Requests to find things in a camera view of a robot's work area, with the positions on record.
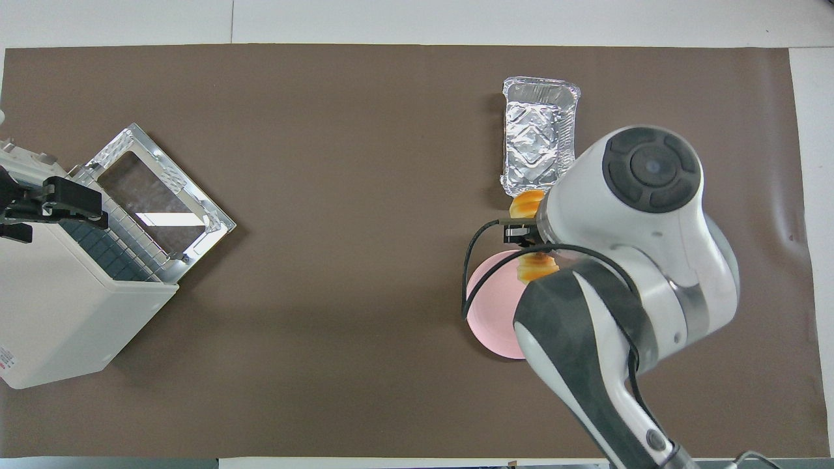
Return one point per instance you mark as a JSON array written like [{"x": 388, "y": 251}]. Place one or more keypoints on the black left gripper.
[{"x": 19, "y": 202}]

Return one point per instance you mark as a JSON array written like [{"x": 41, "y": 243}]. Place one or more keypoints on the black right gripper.
[{"x": 521, "y": 234}]

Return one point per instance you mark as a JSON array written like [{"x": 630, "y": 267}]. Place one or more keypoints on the golden ridged bread loaf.
[{"x": 528, "y": 203}]

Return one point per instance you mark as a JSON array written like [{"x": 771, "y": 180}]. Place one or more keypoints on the aluminium foil tray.
[{"x": 537, "y": 130}]

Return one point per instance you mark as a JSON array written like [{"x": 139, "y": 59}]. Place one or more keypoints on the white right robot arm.
[{"x": 638, "y": 228}]

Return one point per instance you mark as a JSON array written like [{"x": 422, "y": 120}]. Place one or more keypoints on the glass oven door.
[{"x": 163, "y": 202}]

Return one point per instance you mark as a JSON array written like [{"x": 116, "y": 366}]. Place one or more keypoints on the cream white toaster oven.
[{"x": 65, "y": 339}]

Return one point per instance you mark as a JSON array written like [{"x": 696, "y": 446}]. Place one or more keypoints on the pink round plate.
[{"x": 492, "y": 312}]

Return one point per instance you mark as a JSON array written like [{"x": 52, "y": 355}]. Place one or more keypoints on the brown table mat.
[{"x": 326, "y": 358}]

